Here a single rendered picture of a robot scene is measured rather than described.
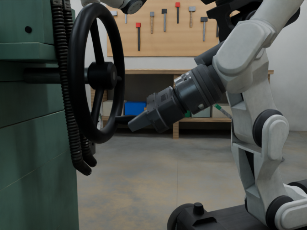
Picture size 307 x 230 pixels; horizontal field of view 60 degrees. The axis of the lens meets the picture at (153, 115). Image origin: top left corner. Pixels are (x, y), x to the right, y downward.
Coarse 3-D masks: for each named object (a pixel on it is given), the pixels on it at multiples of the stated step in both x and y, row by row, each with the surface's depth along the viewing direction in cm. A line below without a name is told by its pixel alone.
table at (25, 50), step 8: (0, 48) 48; (8, 48) 48; (16, 48) 48; (24, 48) 48; (32, 48) 47; (40, 48) 48; (48, 48) 50; (0, 56) 49; (8, 56) 48; (16, 56) 48; (24, 56) 48; (32, 56) 48; (40, 56) 48; (48, 56) 50; (56, 56) 53
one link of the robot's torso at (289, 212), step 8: (288, 192) 111; (296, 192) 108; (304, 192) 109; (296, 200) 101; (304, 200) 101; (280, 208) 98; (288, 208) 98; (296, 208) 99; (304, 208) 100; (280, 216) 97; (288, 216) 98; (296, 216) 99; (304, 216) 101; (280, 224) 98; (288, 224) 98; (296, 224) 100; (304, 224) 101
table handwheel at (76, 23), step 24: (96, 24) 51; (72, 48) 43; (96, 48) 53; (120, 48) 66; (24, 72) 58; (48, 72) 57; (72, 72) 43; (96, 72) 54; (120, 72) 68; (72, 96) 44; (96, 96) 54; (120, 96) 68; (96, 120) 52
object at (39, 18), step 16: (0, 0) 49; (16, 0) 49; (32, 0) 48; (48, 0) 50; (0, 16) 50; (16, 16) 49; (32, 16) 49; (48, 16) 50; (0, 32) 50; (16, 32) 50; (32, 32) 49; (48, 32) 50
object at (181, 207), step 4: (184, 204) 126; (188, 204) 126; (192, 204) 127; (176, 208) 125; (180, 208) 124; (184, 208) 123; (172, 212) 125; (176, 212) 123; (180, 212) 122; (172, 216) 123; (176, 216) 121; (168, 220) 125; (172, 220) 122; (176, 220) 121; (168, 224) 124; (172, 224) 121; (176, 224) 121; (168, 228) 124; (172, 228) 121; (176, 228) 122
